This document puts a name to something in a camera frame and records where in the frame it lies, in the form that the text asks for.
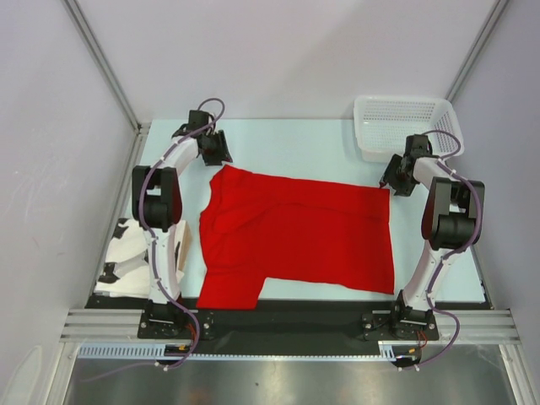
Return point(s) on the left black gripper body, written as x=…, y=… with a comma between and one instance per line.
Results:
x=213, y=141

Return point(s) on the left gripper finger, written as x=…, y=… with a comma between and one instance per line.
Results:
x=212, y=157
x=222, y=147

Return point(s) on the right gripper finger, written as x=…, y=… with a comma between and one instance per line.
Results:
x=390, y=176
x=403, y=189

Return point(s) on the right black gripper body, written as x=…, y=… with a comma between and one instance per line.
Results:
x=401, y=177

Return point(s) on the red t shirt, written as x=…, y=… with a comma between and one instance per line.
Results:
x=257, y=227

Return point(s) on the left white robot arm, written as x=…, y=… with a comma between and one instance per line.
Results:
x=157, y=206

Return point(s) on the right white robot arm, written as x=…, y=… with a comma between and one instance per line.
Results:
x=452, y=221

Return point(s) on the white perforated plastic basket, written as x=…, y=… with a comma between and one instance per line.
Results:
x=382, y=124

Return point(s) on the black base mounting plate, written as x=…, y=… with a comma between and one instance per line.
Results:
x=337, y=343

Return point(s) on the white slotted cable duct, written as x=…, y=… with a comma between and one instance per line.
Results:
x=172, y=352

